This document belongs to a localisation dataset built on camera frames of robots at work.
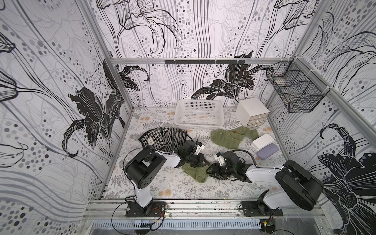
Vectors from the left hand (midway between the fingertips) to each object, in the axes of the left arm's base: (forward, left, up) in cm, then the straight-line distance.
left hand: (209, 165), depth 86 cm
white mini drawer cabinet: (+33, -29, +12) cm, 46 cm away
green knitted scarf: (-6, +6, +5) cm, 10 cm away
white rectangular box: (+16, -35, +3) cm, 39 cm away
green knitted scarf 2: (+18, -15, +2) cm, 24 cm away
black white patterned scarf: (+16, +27, +2) cm, 32 cm away
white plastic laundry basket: (+42, +6, -2) cm, 43 cm away
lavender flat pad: (+10, -37, +2) cm, 38 cm away
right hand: (-4, +1, -1) cm, 4 cm away
